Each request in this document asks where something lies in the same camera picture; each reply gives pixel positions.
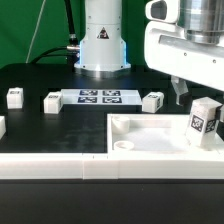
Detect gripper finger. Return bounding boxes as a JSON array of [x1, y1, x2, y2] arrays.
[[171, 76, 189, 105], [215, 104, 224, 122]]

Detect white square tabletop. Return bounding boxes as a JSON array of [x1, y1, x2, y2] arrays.
[[107, 114, 224, 156]]

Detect white obstacle wall left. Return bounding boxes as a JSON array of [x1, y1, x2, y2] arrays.
[[0, 116, 6, 140]]

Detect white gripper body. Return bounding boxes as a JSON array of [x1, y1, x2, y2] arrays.
[[144, 21, 224, 92]]

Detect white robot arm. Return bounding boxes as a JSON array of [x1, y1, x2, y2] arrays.
[[75, 0, 224, 103]]

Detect white marker base plate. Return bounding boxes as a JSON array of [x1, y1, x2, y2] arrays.
[[61, 89, 141, 105]]

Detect white thin cable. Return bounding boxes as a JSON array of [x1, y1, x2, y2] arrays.
[[25, 0, 48, 64]]

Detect white obstacle wall front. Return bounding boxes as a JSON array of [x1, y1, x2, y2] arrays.
[[0, 153, 224, 180]]

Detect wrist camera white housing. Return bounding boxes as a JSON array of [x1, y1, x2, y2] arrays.
[[145, 0, 180, 24]]

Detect white obstacle wall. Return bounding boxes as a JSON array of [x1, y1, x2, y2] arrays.
[[0, 153, 224, 180], [0, 116, 6, 140]]

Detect black cable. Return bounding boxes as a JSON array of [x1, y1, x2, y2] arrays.
[[29, 0, 81, 64]]

